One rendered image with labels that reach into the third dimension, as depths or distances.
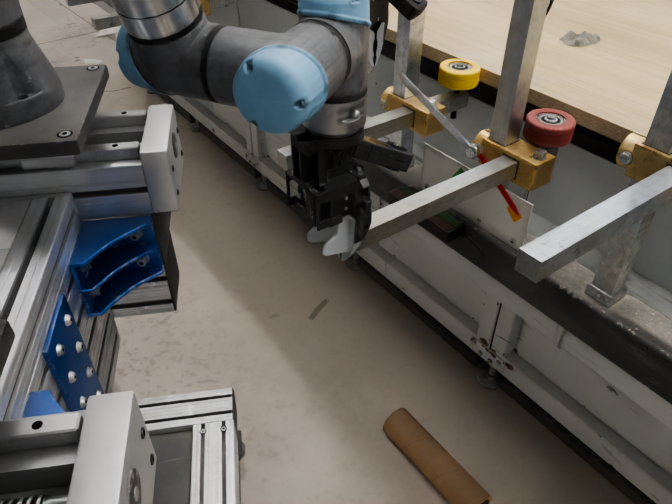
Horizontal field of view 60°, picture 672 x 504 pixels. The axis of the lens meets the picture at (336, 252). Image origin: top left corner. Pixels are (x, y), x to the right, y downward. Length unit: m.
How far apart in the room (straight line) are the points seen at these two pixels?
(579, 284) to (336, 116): 0.55
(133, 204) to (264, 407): 0.99
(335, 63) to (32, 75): 0.36
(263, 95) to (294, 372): 1.29
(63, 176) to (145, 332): 1.20
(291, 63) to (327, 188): 0.21
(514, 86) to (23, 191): 0.71
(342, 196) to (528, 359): 0.99
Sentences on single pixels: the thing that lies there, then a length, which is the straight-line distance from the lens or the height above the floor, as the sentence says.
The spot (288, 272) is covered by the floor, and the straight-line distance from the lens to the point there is 2.06.
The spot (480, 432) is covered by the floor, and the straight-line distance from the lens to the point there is 1.67.
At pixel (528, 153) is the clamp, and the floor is 0.87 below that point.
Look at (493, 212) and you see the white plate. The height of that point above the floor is 0.75.
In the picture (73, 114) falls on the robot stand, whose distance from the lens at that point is 0.77.
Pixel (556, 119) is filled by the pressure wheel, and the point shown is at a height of 0.91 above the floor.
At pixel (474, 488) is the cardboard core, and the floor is 0.08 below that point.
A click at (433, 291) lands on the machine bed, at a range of 1.76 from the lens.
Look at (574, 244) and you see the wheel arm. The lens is 0.68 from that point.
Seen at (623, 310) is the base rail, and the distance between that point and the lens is 1.02.
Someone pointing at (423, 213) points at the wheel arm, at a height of 0.85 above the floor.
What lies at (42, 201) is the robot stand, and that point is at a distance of 0.80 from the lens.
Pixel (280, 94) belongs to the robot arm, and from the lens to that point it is 0.53.
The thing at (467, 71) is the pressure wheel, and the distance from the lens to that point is 1.20.
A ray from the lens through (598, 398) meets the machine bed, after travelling 1.53.
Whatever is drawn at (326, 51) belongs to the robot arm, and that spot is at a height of 1.15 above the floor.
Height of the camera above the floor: 1.35
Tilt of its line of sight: 39 degrees down
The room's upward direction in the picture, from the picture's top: straight up
